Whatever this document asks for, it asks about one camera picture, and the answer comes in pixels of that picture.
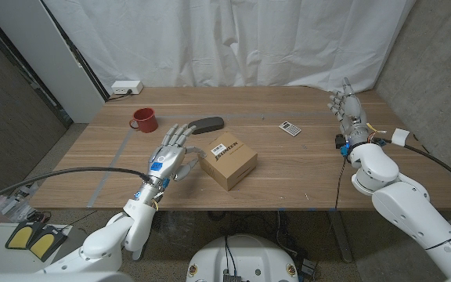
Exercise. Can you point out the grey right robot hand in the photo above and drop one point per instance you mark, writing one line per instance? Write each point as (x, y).
(352, 115)

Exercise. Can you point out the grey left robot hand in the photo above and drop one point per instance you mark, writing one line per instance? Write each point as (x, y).
(167, 160)

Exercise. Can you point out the brown cardboard box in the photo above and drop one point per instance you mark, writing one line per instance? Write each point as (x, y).
(229, 164)

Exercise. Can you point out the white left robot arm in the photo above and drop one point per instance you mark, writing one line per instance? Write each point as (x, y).
(104, 243)

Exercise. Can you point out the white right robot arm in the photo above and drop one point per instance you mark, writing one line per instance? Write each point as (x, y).
(409, 211)

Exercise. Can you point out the dark grey glasses case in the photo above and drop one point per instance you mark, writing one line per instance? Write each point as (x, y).
(210, 124)

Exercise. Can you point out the white mini calculator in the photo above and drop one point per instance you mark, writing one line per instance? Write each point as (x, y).
(290, 128)

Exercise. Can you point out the red ceramic mug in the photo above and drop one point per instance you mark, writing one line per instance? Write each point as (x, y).
(145, 119)

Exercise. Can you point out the grey tape strip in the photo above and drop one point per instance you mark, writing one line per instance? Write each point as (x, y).
(108, 172)
(249, 116)

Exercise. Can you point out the white power strip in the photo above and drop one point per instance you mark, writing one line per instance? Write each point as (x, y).
(127, 87)

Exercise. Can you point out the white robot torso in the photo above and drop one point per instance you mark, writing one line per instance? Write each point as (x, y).
(241, 258)

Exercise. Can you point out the white fabric curtain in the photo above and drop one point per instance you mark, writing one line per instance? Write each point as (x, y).
(229, 43)

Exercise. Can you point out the yellow black foot pedal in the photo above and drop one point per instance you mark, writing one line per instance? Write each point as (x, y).
(45, 243)
(20, 237)

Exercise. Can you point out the pile of small electronic parts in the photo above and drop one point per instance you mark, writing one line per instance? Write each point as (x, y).
(18, 199)

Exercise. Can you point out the tall white panel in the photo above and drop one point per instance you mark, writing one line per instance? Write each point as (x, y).
(45, 58)

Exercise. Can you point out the small black power adapter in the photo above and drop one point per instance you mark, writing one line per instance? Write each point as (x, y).
(309, 269)

